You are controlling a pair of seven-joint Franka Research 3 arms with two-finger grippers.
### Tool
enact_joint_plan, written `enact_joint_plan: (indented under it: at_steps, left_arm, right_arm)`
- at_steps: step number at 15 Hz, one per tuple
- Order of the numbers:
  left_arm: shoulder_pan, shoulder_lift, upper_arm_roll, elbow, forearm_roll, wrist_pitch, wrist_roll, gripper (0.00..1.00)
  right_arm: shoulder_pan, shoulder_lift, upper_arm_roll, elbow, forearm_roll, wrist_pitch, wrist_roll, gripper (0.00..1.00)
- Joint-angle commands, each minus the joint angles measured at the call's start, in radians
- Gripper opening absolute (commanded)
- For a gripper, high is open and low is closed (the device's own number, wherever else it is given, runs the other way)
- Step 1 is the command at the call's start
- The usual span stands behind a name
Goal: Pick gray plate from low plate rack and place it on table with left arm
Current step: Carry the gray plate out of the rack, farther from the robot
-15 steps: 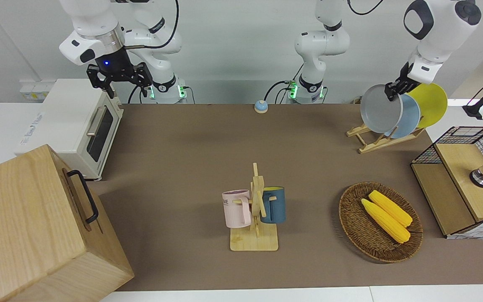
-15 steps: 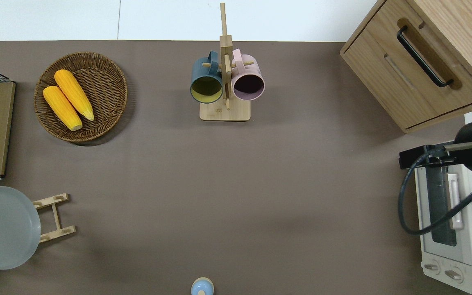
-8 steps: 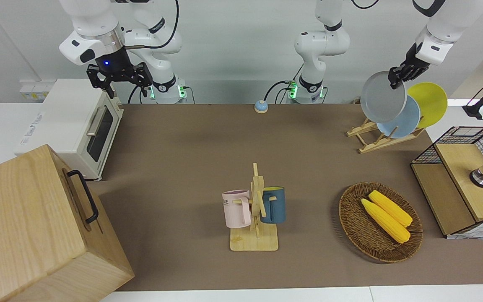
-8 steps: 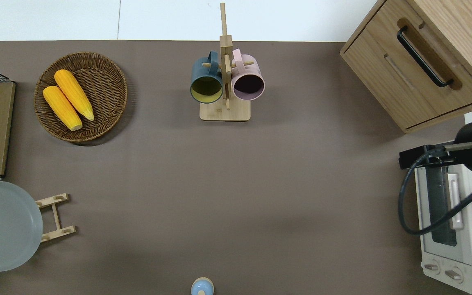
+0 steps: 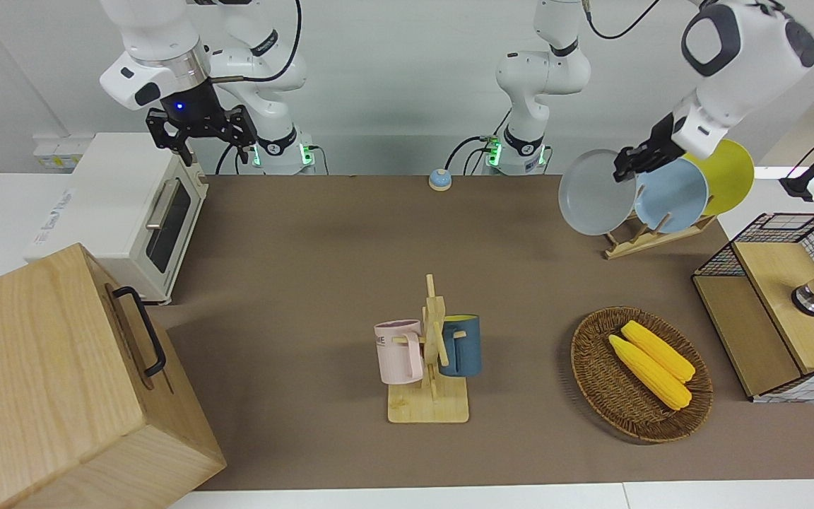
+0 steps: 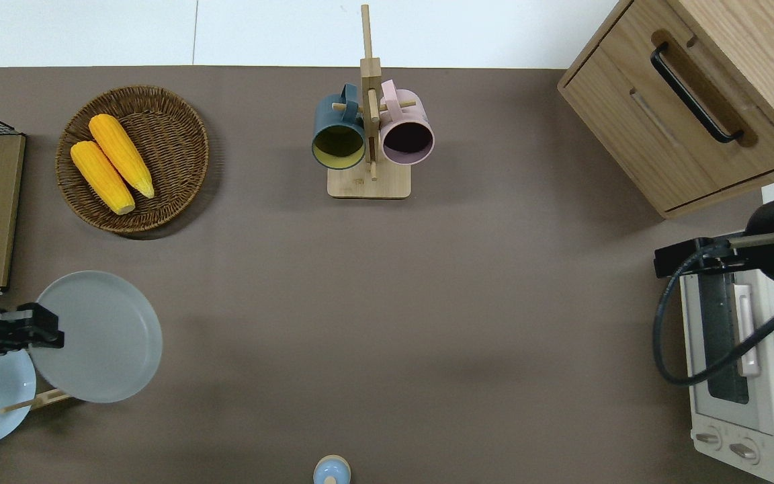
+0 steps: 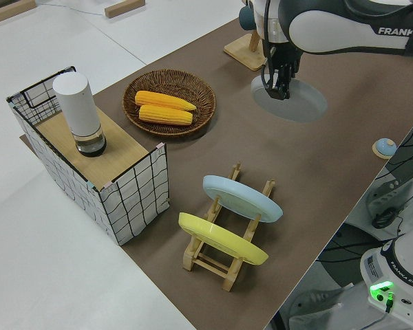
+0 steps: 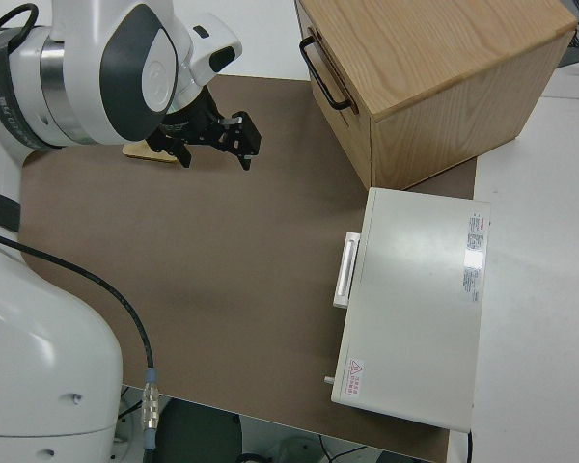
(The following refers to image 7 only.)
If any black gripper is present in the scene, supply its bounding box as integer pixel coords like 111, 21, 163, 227
265, 41, 302, 101

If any gray round plate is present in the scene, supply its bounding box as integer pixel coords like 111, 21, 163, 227
250, 73, 329, 124

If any black plug at arm base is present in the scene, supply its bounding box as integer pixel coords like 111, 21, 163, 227
383, 291, 396, 314

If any light blue round plate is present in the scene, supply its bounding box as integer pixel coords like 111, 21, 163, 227
202, 175, 284, 224

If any yellow round plate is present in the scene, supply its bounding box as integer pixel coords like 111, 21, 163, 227
178, 212, 270, 267

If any low wooden plate rack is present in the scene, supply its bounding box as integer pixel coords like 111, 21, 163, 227
182, 162, 277, 293

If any wooden mug tree stand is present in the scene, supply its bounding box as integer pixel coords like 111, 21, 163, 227
223, 0, 268, 72

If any dark blue mug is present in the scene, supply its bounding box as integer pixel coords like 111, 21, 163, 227
238, 4, 257, 32

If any brown wicker basket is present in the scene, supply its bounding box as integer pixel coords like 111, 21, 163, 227
123, 69, 218, 139

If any short yellow corn cob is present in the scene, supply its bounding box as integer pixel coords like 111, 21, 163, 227
138, 104, 194, 127

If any long yellow corn cob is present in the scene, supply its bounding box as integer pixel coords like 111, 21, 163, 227
134, 89, 198, 112

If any blue service bell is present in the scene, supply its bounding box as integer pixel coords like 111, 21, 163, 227
372, 137, 397, 160

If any white power strip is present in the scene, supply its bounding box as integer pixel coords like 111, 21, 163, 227
366, 177, 413, 217

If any light wooden board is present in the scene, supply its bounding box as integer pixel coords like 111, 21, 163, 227
35, 110, 149, 184

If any short wooden block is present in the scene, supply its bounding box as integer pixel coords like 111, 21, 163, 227
104, 0, 147, 19

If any white cylindrical dispenser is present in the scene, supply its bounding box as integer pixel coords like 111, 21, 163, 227
52, 71, 108, 158

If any long wooden block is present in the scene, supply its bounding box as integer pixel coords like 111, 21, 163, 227
0, 0, 37, 25

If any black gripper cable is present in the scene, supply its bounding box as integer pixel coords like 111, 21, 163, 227
260, 0, 279, 92

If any coiled black cable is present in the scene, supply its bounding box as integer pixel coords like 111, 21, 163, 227
371, 207, 397, 230

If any wire basket with fabric liner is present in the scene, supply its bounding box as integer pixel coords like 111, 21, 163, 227
6, 65, 170, 247

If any thin blue cable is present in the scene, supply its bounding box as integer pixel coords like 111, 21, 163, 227
36, 2, 106, 17

